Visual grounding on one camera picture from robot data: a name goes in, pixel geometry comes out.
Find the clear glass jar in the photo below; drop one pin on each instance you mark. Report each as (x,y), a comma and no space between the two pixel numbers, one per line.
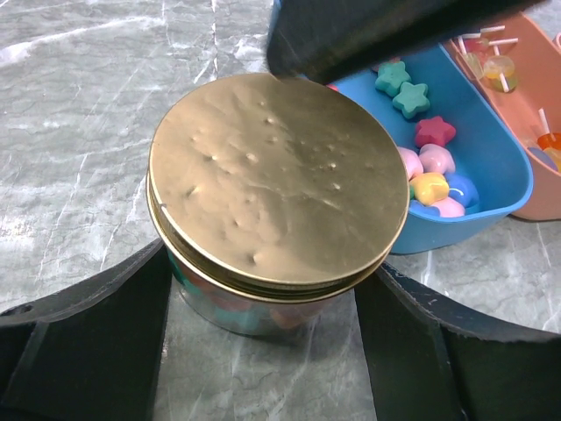
(254,311)

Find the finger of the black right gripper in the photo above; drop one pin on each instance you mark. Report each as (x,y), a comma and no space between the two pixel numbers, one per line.
(329,40)

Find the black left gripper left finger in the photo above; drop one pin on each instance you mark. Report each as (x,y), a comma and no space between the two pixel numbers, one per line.
(91,351)

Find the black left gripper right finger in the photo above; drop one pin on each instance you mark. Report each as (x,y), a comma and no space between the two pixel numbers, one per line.
(432,358)

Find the blue tray of star candies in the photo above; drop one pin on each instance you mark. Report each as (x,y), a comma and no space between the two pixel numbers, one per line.
(488,159)

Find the pink tray of lollipops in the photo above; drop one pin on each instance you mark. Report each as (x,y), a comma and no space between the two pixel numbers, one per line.
(537,67)

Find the gold jar lid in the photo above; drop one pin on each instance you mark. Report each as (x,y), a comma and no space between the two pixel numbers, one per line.
(277,190)

